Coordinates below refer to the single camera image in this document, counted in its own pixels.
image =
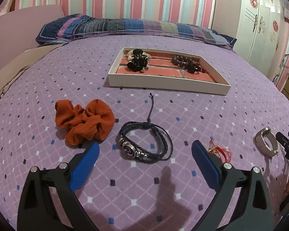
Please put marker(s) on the purple diamond pattern bedsheet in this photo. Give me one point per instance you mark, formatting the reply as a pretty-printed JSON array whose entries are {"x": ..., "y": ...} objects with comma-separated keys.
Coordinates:
[{"x": 62, "y": 77}]

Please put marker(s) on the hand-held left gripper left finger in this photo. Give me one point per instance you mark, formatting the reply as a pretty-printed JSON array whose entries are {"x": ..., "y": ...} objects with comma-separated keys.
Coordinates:
[{"x": 84, "y": 166}]

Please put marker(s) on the orange scrunchie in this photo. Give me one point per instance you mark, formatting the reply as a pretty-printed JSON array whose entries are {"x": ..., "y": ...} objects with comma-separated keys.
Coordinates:
[{"x": 86, "y": 122}]

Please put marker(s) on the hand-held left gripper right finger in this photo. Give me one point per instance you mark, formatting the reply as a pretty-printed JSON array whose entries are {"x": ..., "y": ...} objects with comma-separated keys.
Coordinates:
[{"x": 206, "y": 166}]

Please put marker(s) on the white tray with brick lining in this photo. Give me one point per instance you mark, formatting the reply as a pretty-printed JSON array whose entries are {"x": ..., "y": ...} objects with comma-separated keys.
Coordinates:
[{"x": 163, "y": 73}]

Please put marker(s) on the tan blanket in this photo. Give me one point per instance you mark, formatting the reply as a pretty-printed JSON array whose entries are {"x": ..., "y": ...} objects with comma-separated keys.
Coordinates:
[{"x": 19, "y": 62}]

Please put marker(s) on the white wardrobe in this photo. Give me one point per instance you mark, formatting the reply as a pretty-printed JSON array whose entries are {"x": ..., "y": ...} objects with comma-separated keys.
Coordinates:
[{"x": 257, "y": 28}]

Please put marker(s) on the black hair claw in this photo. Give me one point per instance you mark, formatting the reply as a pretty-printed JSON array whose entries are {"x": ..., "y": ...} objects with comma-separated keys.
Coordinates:
[{"x": 138, "y": 56}]

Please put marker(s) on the patchwork pillow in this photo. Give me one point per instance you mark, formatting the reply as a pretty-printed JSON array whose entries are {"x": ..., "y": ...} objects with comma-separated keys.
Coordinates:
[{"x": 134, "y": 26}]

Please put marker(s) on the pink bed cushion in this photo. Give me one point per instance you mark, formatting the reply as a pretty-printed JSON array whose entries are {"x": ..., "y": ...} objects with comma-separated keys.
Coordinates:
[{"x": 19, "y": 26}]

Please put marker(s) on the black scrunchie with bell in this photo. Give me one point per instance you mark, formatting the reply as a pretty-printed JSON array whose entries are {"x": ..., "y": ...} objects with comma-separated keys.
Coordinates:
[{"x": 133, "y": 67}]

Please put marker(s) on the cream scrunchie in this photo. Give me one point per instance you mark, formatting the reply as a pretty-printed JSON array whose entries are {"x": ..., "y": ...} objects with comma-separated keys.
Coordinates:
[{"x": 130, "y": 56}]

